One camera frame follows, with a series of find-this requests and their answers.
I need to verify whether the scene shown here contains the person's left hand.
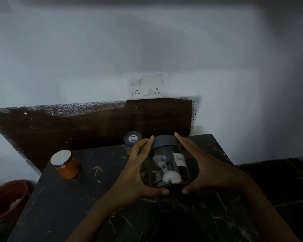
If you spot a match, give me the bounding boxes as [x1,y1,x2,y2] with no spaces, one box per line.
[111,135,170,207]

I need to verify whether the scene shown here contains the person's right hand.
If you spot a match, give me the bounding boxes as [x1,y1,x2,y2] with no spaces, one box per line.
[174,132,256,197]

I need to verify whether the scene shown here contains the yellow spice jar grey lid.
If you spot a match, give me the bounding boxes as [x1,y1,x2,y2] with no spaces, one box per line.
[124,131,143,156]

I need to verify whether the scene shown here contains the dark spice jar grey lid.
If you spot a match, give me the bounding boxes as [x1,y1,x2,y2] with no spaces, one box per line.
[140,134,200,189]

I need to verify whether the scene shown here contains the orange spice jar silver lid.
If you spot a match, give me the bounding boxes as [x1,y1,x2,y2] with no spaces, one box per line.
[50,149,80,180]

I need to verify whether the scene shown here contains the red plastic pot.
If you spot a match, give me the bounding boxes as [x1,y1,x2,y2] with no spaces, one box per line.
[0,180,32,222]

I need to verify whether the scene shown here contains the white wall socket plate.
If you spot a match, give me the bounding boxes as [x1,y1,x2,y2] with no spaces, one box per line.
[127,72,168,100]

